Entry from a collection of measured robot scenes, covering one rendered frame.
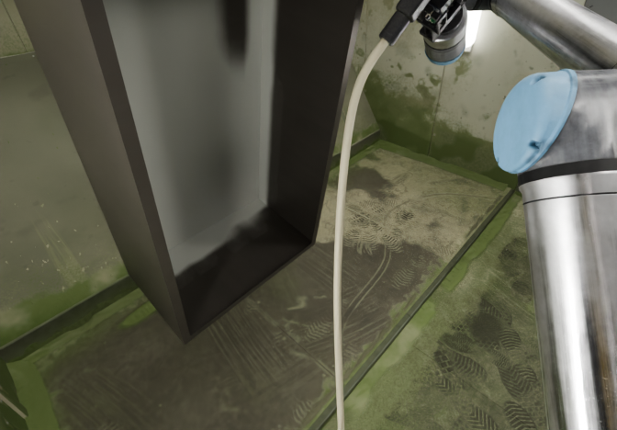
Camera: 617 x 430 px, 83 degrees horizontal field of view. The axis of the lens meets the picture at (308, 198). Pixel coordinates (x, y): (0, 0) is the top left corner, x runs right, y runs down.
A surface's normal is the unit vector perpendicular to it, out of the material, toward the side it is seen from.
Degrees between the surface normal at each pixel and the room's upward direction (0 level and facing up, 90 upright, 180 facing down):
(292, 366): 0
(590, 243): 53
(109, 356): 0
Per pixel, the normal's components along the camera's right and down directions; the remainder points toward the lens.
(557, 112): -0.07, 0.02
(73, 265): 0.58, -0.12
